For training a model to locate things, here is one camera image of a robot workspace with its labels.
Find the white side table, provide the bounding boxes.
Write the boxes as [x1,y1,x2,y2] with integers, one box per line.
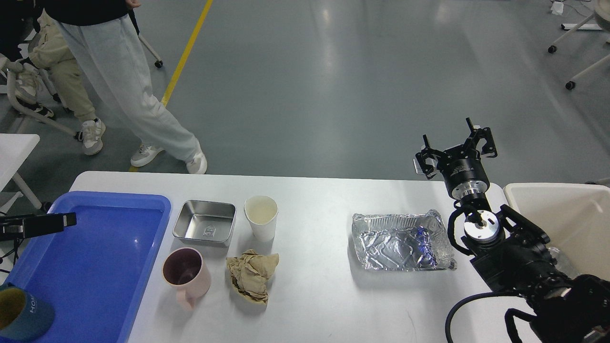
[0,134,43,209]

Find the crumpled brown paper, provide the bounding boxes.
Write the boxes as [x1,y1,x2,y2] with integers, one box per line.
[226,248,280,305]

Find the black cables on floor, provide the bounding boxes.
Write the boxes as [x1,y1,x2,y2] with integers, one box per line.
[0,238,20,274]

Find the stainless steel square tray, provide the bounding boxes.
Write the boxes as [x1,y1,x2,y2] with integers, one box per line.
[173,200,237,248]

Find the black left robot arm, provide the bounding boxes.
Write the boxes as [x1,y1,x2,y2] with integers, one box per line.
[0,212,77,242]

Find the grey office chair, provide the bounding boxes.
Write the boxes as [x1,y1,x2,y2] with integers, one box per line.
[0,33,163,139]

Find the crumpled clear plastic bag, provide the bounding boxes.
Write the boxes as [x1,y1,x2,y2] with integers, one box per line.
[547,247,578,278]

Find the seated person in khaki trousers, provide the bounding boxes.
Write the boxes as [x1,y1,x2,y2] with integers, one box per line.
[1,0,105,156]

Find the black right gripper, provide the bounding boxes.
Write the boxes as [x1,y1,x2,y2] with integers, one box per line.
[415,118,498,200]

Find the blue plastic tray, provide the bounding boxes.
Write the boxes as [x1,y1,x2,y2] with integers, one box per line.
[7,191,172,343]

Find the white paper cup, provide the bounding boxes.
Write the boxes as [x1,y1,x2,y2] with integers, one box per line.
[244,195,278,242]

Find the aluminium foil container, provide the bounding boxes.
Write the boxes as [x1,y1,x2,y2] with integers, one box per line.
[351,209,457,272]

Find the white plastic bin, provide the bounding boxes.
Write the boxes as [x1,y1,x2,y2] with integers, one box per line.
[504,183,610,281]

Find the clear plastic floor plate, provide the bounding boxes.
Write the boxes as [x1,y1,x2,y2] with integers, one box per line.
[413,158,425,175]

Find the white wheeled stand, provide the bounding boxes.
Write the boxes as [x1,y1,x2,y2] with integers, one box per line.
[547,0,610,91]

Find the dark teal mug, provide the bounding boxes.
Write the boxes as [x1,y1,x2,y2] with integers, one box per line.
[0,283,55,342]

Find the standing person in light jeans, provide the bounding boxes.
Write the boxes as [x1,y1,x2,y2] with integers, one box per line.
[41,0,208,174]

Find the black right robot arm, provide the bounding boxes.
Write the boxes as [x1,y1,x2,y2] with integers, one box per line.
[414,119,610,343]

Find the pink ceramic mug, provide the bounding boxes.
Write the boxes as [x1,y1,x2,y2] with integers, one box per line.
[162,247,212,311]

